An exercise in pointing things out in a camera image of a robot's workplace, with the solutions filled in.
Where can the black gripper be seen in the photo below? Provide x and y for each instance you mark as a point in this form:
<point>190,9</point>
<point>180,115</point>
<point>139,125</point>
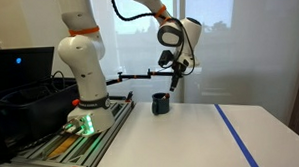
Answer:
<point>180,65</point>

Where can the red-brown Expo marker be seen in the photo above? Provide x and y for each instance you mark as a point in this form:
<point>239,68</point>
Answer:
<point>165,96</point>

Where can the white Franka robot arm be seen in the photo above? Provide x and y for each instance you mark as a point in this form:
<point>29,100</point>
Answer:
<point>85,62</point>

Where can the dark teal plastic cup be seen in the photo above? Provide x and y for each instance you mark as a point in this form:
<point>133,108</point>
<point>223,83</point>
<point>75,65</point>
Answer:
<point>160,106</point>

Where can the black boom with orange joints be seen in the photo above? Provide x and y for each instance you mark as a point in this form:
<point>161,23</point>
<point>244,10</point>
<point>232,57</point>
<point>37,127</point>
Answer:
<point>139,76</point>

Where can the blue tape line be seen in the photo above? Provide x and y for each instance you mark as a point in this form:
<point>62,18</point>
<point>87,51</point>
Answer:
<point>236,137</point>

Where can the black storage bin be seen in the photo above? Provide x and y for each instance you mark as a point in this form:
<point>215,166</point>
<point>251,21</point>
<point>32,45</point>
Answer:
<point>33,111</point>

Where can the black monitor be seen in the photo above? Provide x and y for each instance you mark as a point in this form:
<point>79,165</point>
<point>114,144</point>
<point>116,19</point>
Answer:
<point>22,69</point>

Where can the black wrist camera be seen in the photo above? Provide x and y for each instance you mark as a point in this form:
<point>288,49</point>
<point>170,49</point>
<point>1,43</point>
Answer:
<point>165,59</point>

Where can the aluminium rail mounting frame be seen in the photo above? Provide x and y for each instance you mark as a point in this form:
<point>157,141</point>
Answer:
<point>91,145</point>

